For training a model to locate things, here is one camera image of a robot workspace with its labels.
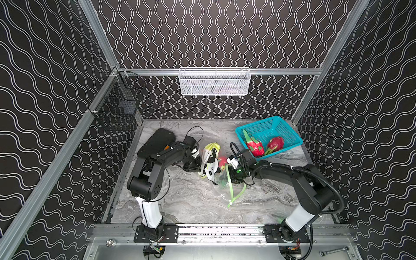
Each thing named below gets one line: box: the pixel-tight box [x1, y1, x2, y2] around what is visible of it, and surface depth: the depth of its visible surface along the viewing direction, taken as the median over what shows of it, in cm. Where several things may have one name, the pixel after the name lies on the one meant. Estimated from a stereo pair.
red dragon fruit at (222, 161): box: [218, 155, 229, 170], surface depth 91 cm
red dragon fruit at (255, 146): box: [242, 129, 265, 158], surface depth 98 cm
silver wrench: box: [319, 245, 350, 258], surface depth 72 cm
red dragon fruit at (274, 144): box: [264, 135, 285, 156], surface depth 100 cm
